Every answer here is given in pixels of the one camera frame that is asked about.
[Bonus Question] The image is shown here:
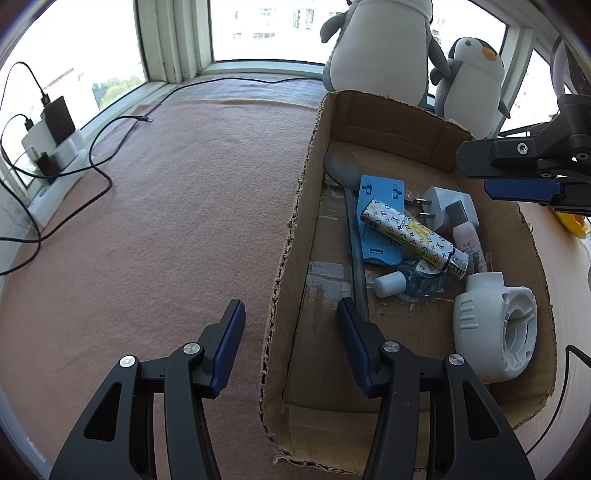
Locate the checked tablecloth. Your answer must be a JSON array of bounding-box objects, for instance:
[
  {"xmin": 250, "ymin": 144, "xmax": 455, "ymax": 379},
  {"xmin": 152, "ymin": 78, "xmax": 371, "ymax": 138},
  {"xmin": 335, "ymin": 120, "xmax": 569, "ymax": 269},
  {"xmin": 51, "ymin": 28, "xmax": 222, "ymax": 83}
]
[{"xmin": 134, "ymin": 74, "xmax": 333, "ymax": 112}]

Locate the white window frame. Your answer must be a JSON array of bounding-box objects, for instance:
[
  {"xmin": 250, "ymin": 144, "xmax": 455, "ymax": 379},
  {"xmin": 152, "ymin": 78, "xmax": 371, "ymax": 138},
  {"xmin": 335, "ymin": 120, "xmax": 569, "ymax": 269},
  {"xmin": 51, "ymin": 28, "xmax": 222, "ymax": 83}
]
[{"xmin": 0, "ymin": 0, "xmax": 591, "ymax": 153}]

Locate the brown cardboard box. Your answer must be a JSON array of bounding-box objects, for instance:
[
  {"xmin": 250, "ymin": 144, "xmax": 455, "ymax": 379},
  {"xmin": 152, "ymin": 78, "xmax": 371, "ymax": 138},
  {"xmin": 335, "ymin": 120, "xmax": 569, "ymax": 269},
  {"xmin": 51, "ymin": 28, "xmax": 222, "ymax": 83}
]
[{"xmin": 259, "ymin": 90, "xmax": 557, "ymax": 464}]

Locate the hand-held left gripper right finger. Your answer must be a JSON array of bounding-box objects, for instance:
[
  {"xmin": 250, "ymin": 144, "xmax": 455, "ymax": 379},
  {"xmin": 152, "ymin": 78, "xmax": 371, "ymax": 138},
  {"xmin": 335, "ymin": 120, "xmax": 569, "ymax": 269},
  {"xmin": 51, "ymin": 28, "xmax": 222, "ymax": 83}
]
[{"xmin": 336, "ymin": 298, "xmax": 536, "ymax": 480}]

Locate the long black cable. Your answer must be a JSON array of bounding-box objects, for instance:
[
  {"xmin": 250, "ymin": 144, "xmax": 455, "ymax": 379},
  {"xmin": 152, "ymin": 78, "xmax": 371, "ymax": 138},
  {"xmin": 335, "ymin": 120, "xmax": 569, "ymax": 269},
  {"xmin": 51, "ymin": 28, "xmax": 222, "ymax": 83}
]
[{"xmin": 55, "ymin": 76, "xmax": 326, "ymax": 178}]

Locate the large penguin plush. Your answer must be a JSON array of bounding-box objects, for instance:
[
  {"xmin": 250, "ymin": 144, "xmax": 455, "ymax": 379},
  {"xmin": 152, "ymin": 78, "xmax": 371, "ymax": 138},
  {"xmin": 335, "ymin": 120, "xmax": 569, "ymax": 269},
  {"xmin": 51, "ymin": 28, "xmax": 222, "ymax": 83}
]
[{"xmin": 320, "ymin": 0, "xmax": 453, "ymax": 106}]

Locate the white tube with grey cap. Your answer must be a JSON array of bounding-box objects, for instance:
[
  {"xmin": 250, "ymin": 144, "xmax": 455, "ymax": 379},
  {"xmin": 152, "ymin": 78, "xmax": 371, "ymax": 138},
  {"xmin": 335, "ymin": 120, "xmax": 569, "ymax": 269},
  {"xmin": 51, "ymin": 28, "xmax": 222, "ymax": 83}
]
[{"xmin": 445, "ymin": 200, "xmax": 490, "ymax": 275}]

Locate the black power bank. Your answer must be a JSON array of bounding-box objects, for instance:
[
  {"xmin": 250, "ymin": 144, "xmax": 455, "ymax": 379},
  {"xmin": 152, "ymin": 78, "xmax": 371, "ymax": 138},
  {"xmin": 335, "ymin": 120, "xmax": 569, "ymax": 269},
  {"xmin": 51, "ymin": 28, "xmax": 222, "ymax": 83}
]
[{"xmin": 41, "ymin": 96, "xmax": 77, "ymax": 145}]

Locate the grey plastic spoon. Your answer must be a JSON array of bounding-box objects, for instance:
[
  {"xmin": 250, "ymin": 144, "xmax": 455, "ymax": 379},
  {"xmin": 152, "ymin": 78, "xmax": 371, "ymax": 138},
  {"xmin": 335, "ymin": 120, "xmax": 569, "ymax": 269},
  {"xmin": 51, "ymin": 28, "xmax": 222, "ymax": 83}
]
[{"xmin": 323, "ymin": 148, "xmax": 370, "ymax": 324}]

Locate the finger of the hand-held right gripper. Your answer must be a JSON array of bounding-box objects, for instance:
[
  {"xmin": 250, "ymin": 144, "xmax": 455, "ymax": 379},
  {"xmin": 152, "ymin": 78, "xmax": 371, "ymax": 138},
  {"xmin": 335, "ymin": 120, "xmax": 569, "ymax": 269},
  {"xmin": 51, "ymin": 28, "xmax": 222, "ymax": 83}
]
[
  {"xmin": 484, "ymin": 174, "xmax": 591, "ymax": 217},
  {"xmin": 455, "ymin": 93, "xmax": 591, "ymax": 180}
]

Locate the patterned white lighter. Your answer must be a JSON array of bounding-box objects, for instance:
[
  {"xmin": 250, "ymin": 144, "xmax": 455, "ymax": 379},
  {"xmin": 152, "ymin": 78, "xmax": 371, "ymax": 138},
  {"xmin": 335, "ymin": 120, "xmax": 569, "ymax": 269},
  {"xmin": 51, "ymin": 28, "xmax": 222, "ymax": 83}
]
[{"xmin": 360, "ymin": 198, "xmax": 469, "ymax": 280}]

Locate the black charger plug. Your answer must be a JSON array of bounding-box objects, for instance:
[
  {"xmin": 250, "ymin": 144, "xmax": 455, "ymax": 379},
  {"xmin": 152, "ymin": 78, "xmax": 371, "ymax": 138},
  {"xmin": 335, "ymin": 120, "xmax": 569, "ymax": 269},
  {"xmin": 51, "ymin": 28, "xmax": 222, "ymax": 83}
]
[{"xmin": 36, "ymin": 151, "xmax": 62, "ymax": 185}]

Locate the small penguin plush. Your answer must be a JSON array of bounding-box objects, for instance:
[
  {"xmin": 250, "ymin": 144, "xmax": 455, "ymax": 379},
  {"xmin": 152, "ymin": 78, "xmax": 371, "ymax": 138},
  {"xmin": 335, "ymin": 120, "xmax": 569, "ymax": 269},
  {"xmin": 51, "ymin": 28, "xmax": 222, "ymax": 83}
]
[{"xmin": 429, "ymin": 37, "xmax": 511, "ymax": 139}]

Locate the white ring light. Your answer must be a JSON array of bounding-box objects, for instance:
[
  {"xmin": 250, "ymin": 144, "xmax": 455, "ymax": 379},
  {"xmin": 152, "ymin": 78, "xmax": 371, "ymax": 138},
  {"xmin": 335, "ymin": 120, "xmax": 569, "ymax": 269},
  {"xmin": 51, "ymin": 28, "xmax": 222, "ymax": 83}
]
[{"xmin": 549, "ymin": 37, "xmax": 591, "ymax": 100}]

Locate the white power bank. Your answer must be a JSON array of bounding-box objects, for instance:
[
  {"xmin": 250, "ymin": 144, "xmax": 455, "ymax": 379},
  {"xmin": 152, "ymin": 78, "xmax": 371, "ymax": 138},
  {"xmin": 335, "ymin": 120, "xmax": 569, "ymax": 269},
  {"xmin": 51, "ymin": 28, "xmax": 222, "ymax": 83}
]
[{"xmin": 21, "ymin": 121, "xmax": 58, "ymax": 158}]

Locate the clear blue bottle white cap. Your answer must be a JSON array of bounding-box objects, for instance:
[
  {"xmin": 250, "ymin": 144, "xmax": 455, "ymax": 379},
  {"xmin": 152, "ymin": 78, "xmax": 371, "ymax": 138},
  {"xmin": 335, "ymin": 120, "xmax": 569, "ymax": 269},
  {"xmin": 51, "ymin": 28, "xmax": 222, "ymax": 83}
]
[{"xmin": 373, "ymin": 258, "xmax": 448, "ymax": 298}]

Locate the black power bank cable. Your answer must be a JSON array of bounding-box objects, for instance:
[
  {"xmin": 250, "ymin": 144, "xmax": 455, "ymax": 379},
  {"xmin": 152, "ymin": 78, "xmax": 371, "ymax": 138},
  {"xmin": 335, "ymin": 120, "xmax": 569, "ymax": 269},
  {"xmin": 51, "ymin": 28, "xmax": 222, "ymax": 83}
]
[{"xmin": 0, "ymin": 61, "xmax": 51, "ymax": 108}]

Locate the white power strip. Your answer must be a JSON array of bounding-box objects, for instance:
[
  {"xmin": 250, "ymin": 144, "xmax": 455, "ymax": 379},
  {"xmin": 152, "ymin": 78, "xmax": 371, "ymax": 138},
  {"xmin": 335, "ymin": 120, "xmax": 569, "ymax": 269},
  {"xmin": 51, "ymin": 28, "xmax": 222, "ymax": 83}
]
[{"xmin": 28, "ymin": 129, "xmax": 100, "ymax": 229}]

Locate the yellow leaf-shaped bowl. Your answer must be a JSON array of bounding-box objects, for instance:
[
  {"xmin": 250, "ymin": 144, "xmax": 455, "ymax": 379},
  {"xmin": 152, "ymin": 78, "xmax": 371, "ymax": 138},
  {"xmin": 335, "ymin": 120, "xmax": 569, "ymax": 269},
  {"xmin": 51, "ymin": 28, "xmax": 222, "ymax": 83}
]
[{"xmin": 551, "ymin": 210, "xmax": 591, "ymax": 240}]

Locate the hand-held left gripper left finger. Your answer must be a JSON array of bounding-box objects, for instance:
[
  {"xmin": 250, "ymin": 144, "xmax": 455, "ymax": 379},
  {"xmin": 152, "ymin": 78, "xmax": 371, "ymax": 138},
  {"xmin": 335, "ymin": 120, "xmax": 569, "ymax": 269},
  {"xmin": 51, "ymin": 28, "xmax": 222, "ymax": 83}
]
[{"xmin": 48, "ymin": 299, "xmax": 246, "ymax": 480}]

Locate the black cable with loose plug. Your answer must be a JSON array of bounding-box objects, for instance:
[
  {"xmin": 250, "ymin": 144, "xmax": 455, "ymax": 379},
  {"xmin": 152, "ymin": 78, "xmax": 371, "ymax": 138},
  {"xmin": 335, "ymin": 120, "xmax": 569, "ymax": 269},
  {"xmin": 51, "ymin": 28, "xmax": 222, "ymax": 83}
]
[{"xmin": 0, "ymin": 113, "xmax": 153, "ymax": 245}]

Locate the thin black cable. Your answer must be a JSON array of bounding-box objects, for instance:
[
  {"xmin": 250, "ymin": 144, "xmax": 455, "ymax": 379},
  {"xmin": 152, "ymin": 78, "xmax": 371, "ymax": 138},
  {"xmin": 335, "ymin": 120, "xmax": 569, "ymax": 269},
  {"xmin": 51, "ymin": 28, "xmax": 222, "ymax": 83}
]
[{"xmin": 526, "ymin": 344, "xmax": 591, "ymax": 455}]

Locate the white plug-in mosquito repeller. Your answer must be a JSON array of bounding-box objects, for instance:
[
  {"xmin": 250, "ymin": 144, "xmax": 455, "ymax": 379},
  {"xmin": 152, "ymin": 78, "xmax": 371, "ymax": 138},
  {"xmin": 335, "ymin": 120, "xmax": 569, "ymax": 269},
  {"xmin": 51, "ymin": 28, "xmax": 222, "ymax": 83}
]
[{"xmin": 452, "ymin": 271, "xmax": 539, "ymax": 384}]

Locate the white wall charger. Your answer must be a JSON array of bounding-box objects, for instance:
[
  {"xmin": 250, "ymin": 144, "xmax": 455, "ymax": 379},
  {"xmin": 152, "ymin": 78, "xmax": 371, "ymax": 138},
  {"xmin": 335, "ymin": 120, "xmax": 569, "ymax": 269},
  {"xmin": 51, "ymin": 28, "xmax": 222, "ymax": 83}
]
[{"xmin": 412, "ymin": 186, "xmax": 480, "ymax": 234}]

